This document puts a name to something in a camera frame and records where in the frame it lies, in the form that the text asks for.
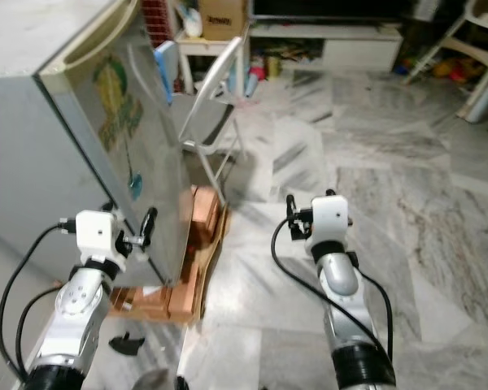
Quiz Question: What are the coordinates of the grey small fridge body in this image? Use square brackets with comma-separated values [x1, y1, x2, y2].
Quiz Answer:
[0, 0, 143, 287]

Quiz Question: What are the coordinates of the white plastic container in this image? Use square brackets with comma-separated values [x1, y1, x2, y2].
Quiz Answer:
[179, 4, 203, 38]

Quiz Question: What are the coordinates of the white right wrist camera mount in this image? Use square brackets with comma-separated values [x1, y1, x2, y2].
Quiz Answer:
[309, 195, 351, 245]

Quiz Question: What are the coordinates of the orange brick stack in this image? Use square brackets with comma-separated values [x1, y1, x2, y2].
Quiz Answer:
[110, 184, 220, 326]

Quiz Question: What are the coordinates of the brown cardboard box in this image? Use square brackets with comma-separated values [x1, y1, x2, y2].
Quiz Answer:
[198, 0, 249, 41]

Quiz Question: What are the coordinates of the black left wrist camera cable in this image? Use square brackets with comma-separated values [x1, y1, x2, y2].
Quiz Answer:
[0, 218, 79, 384]

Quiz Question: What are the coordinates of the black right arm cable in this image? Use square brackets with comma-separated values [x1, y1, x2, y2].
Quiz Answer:
[356, 271, 396, 358]

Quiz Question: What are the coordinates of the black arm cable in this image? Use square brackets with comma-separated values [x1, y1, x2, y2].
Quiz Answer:
[13, 284, 68, 371]
[356, 271, 396, 358]

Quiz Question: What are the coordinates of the black floor object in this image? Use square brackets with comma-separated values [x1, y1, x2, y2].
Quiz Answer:
[109, 331, 148, 358]

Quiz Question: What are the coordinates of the teal fridge magnet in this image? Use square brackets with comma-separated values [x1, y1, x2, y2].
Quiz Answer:
[129, 168, 145, 197]

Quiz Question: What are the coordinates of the blue pink bottle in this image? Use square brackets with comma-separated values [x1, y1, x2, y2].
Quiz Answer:
[248, 65, 266, 98]

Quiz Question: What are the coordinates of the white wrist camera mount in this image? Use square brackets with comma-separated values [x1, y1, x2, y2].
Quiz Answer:
[309, 195, 351, 245]
[75, 210, 119, 262]

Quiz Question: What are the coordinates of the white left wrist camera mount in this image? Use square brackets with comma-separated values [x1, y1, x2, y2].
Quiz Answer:
[75, 210, 119, 262]

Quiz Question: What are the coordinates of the white television cabinet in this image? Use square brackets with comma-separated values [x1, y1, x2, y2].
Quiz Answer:
[248, 23, 404, 72]

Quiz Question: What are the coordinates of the black television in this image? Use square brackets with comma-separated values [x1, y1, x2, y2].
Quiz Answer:
[251, 0, 412, 21]

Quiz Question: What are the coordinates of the white side table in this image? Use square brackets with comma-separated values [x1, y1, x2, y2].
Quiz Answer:
[179, 37, 250, 92]

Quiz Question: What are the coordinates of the silver fridge door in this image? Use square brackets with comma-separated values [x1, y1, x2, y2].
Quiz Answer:
[35, 0, 194, 287]

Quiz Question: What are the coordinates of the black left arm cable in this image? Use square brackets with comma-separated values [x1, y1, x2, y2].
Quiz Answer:
[13, 284, 68, 371]

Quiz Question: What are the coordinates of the blue plastic item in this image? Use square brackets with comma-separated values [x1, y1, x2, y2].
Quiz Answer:
[155, 41, 181, 84]

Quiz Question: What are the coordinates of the green yellow door sticker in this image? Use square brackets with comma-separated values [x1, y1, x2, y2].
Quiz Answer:
[94, 50, 147, 154]

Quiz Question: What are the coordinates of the yellow orange toy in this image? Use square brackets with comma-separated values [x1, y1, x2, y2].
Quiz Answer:
[431, 53, 481, 83]

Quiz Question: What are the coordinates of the red mesh crate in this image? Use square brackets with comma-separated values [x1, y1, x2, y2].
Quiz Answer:
[142, 0, 168, 43]

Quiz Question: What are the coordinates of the white plastic chair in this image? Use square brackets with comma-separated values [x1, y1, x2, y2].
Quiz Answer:
[407, 0, 488, 124]

